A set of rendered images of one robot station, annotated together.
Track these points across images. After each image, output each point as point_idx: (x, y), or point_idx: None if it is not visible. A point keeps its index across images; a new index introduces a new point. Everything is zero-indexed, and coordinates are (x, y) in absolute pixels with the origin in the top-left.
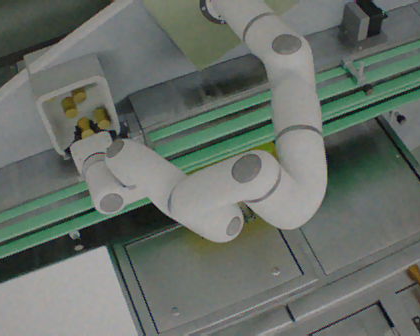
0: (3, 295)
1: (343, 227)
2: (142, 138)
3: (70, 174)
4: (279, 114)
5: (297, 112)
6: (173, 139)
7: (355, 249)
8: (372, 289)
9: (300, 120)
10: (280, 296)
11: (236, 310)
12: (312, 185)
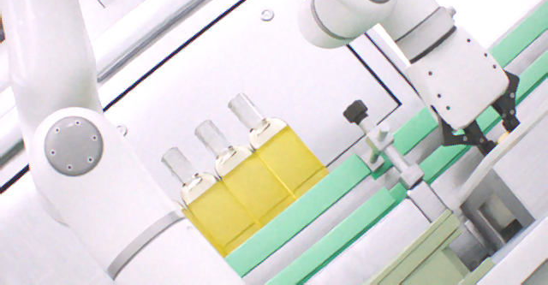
0: None
1: (27, 258)
2: (399, 176)
3: (520, 120)
4: (68, 0)
5: None
6: (342, 203)
7: (1, 218)
8: None
9: None
10: (102, 86)
11: (166, 42)
12: None
